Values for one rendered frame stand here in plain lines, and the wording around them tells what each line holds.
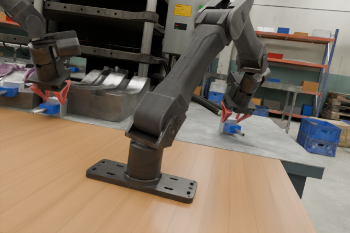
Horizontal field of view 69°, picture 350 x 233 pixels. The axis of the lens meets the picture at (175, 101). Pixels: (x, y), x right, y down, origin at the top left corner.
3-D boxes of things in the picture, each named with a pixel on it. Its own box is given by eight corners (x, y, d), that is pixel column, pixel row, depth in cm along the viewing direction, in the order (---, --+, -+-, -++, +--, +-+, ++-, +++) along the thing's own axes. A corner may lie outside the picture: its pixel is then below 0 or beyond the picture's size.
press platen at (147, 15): (157, 45, 150) (162, 12, 147) (-36, 17, 165) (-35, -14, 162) (176, 52, 232) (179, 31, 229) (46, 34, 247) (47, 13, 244)
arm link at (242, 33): (245, 53, 83) (211, -18, 59) (272, 56, 78) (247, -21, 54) (232, 86, 80) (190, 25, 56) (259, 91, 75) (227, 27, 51)
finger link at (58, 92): (55, 95, 84) (48, 71, 78) (75, 99, 83) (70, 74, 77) (43, 107, 79) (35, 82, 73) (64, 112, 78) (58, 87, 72)
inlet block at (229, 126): (248, 143, 82) (251, 127, 82) (234, 142, 81) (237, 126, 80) (230, 131, 95) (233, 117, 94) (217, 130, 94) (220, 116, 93)
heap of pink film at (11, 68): (35, 86, 94) (36, 65, 92) (-18, 80, 90) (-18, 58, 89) (55, 79, 119) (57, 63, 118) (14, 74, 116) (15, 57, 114)
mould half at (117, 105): (119, 122, 84) (124, 82, 82) (47, 109, 87) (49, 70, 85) (152, 102, 133) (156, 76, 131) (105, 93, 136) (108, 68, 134)
